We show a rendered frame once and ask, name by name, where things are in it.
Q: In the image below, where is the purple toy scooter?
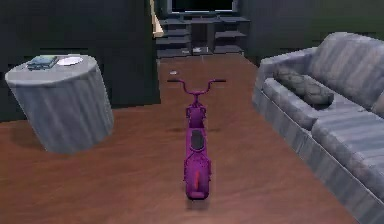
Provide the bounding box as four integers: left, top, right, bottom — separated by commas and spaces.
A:
166, 78, 227, 201

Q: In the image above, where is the dark television stand shelf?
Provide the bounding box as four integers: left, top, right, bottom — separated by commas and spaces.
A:
155, 13, 252, 58

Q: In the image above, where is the black television set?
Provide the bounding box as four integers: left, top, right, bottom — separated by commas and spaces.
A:
167, 0, 240, 15

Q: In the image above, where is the grey sofa cushion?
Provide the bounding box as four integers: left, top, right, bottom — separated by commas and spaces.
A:
273, 66, 335, 107

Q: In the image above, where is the grey round side table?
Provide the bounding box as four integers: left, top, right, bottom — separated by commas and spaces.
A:
4, 54, 115, 155

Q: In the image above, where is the white plate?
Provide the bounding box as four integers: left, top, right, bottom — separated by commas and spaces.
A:
56, 56, 84, 67

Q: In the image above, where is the grey sofa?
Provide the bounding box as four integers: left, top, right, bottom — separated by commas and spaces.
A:
251, 31, 384, 224

